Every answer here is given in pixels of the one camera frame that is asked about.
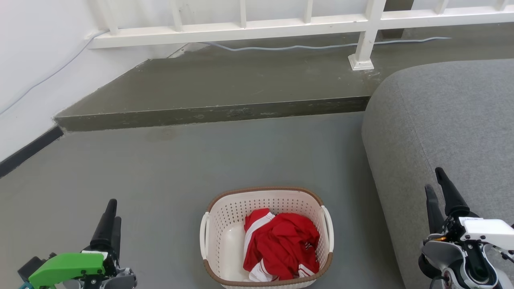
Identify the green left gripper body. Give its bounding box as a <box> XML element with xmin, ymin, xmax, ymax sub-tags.
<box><xmin>18</xmin><ymin>250</ymin><xmax>121</xmax><ymax>289</ymax></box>

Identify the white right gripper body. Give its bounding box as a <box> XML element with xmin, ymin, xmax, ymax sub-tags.
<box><xmin>437</xmin><ymin>216</ymin><xmax>514</xmax><ymax>252</ymax></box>

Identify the black baseboard strip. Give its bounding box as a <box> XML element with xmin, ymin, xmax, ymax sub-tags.
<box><xmin>0</xmin><ymin>126</ymin><xmax>64</xmax><ymax>179</ymax></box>

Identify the white wooden railing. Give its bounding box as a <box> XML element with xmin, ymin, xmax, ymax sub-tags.
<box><xmin>88</xmin><ymin>0</ymin><xmax>514</xmax><ymax>71</ymax></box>

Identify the grey fabric sofa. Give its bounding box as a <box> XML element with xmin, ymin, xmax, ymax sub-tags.
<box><xmin>361</xmin><ymin>59</ymin><xmax>514</xmax><ymax>289</ymax></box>

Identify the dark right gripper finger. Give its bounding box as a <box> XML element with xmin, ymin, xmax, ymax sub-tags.
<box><xmin>435</xmin><ymin>167</ymin><xmax>471</xmax><ymax>218</ymax></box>
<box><xmin>424</xmin><ymin>185</ymin><xmax>445</xmax><ymax>235</ymax></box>

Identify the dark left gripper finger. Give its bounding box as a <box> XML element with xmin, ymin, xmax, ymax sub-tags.
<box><xmin>111</xmin><ymin>217</ymin><xmax>122</xmax><ymax>259</ymax></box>
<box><xmin>89</xmin><ymin>199</ymin><xmax>118</xmax><ymax>252</ymax></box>

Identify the white perforated laundry basket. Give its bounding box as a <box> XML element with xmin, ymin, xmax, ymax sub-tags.
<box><xmin>200</xmin><ymin>186</ymin><xmax>335</xmax><ymax>289</ymax></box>

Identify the red and white garment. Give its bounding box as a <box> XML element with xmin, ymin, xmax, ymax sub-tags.
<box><xmin>243</xmin><ymin>208</ymin><xmax>321</xmax><ymax>282</ymax></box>

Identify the light grey floor cable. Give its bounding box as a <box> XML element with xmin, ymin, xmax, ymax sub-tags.
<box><xmin>200</xmin><ymin>37</ymin><xmax>451</xmax><ymax>52</ymax></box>

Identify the thin pale wall cable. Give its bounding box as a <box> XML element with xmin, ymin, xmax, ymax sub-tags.
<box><xmin>0</xmin><ymin>31</ymin><xmax>108</xmax><ymax>116</ymax></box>

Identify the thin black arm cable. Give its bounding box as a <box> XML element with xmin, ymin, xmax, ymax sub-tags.
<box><xmin>488</xmin><ymin>245</ymin><xmax>514</xmax><ymax>265</ymax></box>

